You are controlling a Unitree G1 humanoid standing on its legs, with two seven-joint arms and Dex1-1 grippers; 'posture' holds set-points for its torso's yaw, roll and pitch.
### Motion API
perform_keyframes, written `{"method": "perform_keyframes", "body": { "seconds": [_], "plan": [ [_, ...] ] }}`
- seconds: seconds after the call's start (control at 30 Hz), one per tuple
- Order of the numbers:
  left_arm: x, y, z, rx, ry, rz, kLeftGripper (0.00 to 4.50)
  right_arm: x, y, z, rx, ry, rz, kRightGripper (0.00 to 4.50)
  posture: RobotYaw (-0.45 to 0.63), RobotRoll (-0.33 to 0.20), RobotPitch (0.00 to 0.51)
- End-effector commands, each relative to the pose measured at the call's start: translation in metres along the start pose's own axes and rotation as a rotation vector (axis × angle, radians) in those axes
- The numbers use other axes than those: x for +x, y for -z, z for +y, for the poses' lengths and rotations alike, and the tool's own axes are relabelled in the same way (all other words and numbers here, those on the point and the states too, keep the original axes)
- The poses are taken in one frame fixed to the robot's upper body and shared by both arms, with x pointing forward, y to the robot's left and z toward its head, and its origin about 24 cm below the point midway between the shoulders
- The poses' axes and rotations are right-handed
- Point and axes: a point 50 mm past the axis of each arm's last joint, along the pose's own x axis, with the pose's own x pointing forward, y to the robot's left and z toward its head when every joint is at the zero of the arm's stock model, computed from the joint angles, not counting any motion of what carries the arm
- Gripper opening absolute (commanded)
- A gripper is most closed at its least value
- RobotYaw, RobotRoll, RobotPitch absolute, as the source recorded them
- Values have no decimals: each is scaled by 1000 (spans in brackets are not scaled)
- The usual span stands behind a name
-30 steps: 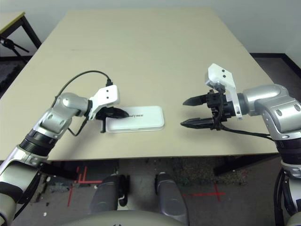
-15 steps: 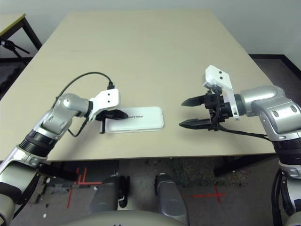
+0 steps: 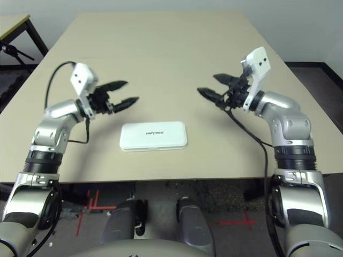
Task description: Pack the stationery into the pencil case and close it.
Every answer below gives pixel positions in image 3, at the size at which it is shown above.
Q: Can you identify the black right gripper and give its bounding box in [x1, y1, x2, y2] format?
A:
[197, 73, 251, 111]

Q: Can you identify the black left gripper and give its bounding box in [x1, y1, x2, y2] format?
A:
[87, 80, 139, 115]

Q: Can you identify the white plastic pencil case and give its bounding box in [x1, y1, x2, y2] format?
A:
[119, 121, 189, 153]

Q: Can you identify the black table foot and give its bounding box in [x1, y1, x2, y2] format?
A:
[60, 183, 91, 206]
[243, 184, 269, 202]

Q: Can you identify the black foam floor mat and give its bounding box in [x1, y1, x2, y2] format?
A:
[0, 71, 29, 105]

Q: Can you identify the black tripod stand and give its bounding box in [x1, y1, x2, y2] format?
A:
[0, 40, 36, 66]

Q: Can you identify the grey robot right leg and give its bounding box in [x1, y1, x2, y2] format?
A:
[176, 196, 217, 255]

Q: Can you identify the grey robot torso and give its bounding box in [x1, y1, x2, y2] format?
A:
[99, 239, 215, 257]

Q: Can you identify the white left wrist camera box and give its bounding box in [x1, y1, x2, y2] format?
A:
[70, 63, 99, 120]

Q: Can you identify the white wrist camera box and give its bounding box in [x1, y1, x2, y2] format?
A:
[240, 47, 270, 112]
[70, 63, 99, 120]

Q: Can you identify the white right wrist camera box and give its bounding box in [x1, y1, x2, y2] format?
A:
[240, 47, 270, 112]

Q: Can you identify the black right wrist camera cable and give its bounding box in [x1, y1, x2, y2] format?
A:
[225, 107, 285, 257]

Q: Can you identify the beige side table black frame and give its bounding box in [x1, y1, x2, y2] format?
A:
[0, 14, 50, 65]

